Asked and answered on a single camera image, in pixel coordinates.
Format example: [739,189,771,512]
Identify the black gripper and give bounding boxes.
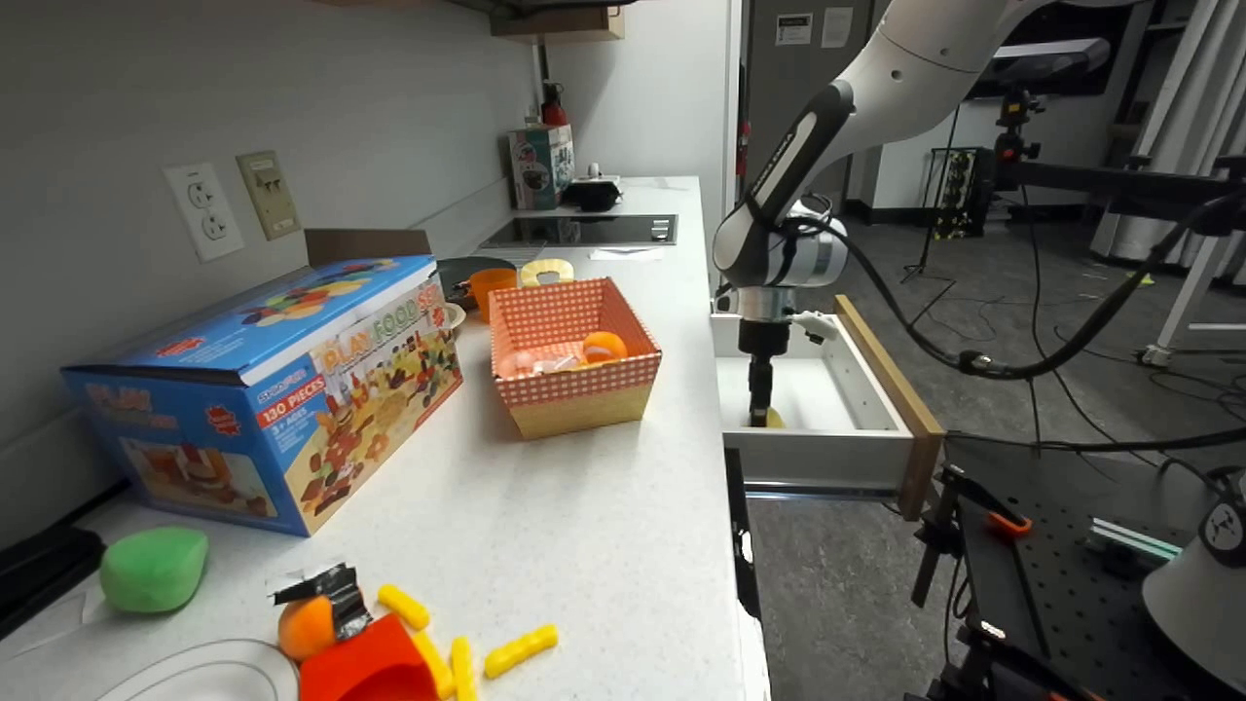
[736,312,793,428]

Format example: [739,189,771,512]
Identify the white drawer with wooden face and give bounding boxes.
[709,290,950,527]

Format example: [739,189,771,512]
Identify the orange toy fruit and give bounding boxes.
[577,325,634,371]

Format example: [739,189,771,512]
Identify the orange checkered paper basket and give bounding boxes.
[482,272,665,443]

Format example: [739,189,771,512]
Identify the pink toy food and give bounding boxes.
[495,340,593,381]

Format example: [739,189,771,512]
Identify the black cooktop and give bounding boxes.
[479,210,682,253]

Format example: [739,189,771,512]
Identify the black pot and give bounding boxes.
[557,170,627,215]

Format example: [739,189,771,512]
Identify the black power strip rack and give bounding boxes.
[922,141,1004,245]

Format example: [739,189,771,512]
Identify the grey door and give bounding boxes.
[736,0,871,223]

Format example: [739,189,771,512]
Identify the orange plastic cup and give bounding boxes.
[462,263,527,324]

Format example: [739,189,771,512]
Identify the dark grey round plate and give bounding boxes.
[431,253,521,312]

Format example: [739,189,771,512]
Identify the red bottle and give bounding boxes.
[536,77,577,133]

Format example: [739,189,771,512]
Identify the yellow toy fry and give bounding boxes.
[374,580,438,638]
[408,617,460,701]
[443,630,482,701]
[479,617,564,685]

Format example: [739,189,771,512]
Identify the white paper sign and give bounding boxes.
[771,6,819,55]
[819,5,861,55]

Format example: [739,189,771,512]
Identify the black perforated breadboard table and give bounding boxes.
[928,428,1246,701]

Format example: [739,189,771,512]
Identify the teal hand tool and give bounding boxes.
[1087,512,1187,568]

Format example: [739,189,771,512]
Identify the dark brown board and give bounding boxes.
[300,225,438,272]

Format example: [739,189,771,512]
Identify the white stand leg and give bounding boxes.
[1137,225,1246,373]

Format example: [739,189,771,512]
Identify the black and white toy clip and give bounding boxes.
[269,558,379,641]

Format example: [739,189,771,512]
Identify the round black gauge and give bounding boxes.
[1194,463,1246,571]

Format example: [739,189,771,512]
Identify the red toy fries holder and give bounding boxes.
[296,610,443,701]

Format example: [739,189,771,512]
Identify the white dome lamp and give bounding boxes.
[1137,532,1246,695]

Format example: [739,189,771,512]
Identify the blue toy food box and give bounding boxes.
[59,253,467,540]

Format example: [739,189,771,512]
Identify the orange toy ball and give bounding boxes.
[278,590,344,664]

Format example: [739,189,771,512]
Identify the white round plate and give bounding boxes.
[95,633,305,701]

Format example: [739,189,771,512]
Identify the green sponge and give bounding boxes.
[99,521,216,617]

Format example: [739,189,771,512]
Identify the black flat object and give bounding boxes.
[0,521,109,641]

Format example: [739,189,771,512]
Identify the thick black cable with connector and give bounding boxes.
[775,210,1246,384]

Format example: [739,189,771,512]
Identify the black clamp with orange handle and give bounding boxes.
[905,459,1040,616]

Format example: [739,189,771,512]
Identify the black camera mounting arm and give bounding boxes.
[991,85,1246,242]

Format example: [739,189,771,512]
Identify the wooden wall cabinet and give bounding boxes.
[443,0,644,41]

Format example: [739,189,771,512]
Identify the black stereo camera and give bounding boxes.
[971,32,1118,103]

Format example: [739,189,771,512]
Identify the beige wall switch plate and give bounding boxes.
[234,147,305,245]

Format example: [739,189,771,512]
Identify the white wall outlet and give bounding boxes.
[159,157,251,263]

